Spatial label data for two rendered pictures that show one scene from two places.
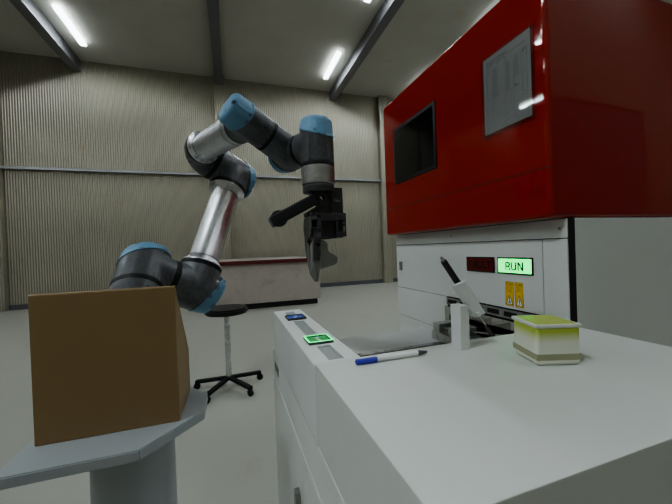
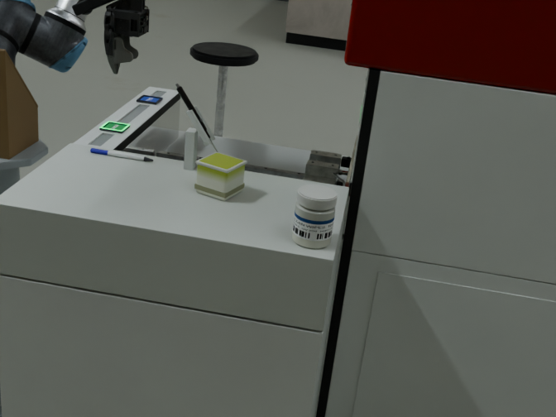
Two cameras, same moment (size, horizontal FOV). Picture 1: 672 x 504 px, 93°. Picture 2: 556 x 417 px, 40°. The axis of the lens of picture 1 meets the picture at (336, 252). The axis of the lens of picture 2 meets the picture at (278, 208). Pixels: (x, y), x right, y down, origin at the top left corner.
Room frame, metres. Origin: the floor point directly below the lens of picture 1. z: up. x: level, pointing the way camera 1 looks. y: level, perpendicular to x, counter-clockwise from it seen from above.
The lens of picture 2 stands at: (-0.65, -1.06, 1.55)
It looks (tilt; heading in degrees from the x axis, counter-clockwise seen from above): 24 degrees down; 25
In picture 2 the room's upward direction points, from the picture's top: 6 degrees clockwise
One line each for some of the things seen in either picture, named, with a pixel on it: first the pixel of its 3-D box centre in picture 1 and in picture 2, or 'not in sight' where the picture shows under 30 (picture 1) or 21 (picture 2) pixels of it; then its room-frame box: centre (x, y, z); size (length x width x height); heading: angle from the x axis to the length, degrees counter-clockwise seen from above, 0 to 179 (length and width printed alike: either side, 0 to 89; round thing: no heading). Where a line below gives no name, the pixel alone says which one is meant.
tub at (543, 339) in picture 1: (544, 338); (220, 176); (0.55, -0.35, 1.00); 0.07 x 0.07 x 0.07; 89
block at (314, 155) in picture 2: (446, 325); (325, 158); (1.07, -0.36, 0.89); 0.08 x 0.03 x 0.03; 109
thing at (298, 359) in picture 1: (306, 354); (131, 140); (0.84, 0.09, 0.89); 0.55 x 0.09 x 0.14; 19
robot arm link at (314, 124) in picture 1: (315, 143); not in sight; (0.72, 0.04, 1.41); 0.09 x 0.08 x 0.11; 42
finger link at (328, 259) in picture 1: (324, 260); (121, 56); (0.71, 0.03, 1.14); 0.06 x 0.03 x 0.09; 109
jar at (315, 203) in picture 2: not in sight; (313, 216); (0.47, -0.60, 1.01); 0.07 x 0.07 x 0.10
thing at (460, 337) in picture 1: (466, 312); (198, 139); (0.62, -0.25, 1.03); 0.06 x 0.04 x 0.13; 109
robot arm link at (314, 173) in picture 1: (317, 178); not in sight; (0.72, 0.04, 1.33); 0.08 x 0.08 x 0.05
